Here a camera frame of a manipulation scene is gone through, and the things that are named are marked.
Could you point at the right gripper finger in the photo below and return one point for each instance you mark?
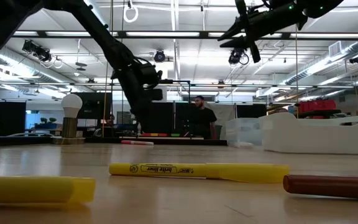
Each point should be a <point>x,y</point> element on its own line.
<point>242,26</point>
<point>253,43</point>

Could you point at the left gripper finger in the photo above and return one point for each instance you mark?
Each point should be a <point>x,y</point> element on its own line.
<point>145,113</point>
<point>136,110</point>

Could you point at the orange dry-erase marker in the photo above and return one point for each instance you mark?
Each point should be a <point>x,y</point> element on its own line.
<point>135,142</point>

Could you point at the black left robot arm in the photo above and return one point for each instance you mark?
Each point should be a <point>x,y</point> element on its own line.
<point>104,40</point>

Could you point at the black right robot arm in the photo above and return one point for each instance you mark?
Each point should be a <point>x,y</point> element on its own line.
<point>322,7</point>

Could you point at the red block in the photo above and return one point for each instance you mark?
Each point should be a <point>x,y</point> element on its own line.
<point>146,134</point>
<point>163,134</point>

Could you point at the black ceiling spotlight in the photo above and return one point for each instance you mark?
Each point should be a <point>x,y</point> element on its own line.
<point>37,51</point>
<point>159,56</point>
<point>236,56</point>

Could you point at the yellow block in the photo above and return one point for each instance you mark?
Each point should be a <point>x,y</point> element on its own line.
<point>154,134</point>

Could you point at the green block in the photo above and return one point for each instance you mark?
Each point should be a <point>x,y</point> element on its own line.
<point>175,134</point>

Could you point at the black overhead crossbar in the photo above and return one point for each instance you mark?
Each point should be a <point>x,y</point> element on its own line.
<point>204,35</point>

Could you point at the black monitor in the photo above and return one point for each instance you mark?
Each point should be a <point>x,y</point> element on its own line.
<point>89,105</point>

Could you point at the person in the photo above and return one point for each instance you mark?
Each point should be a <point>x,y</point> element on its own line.
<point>202,119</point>

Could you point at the yellow BIC brite liner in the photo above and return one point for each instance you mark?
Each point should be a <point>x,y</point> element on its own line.
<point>166,169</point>

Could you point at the white bulb brass lamp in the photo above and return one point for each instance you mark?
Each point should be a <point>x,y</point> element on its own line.
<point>71,104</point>

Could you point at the white ceiling vent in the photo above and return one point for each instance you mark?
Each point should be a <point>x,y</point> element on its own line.
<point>334,48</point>

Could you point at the dark waste bin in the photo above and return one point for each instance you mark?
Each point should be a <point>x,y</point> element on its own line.
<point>219,132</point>

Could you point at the white hanging sheet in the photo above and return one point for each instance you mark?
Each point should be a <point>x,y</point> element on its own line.
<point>225,115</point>

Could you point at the small green plant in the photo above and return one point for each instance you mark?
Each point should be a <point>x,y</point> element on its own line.
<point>43,120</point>
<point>52,120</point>

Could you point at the red storage bins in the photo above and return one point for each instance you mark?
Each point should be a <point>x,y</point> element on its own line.
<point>317,106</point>

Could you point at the clear plastic bin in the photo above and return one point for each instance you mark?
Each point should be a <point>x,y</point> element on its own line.
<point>244,133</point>

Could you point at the white plastic bin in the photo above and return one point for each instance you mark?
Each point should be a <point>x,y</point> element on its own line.
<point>306,137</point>

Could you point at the slim yellow highlighter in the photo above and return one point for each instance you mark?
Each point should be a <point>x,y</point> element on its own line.
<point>26,189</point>

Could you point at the brown dry-erase marker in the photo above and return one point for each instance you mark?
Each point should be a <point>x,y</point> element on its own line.
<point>331,186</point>

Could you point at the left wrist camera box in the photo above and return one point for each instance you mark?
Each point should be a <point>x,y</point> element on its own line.
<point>156,94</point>

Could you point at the black stand frame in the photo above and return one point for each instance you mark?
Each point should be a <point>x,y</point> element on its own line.
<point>179,81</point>

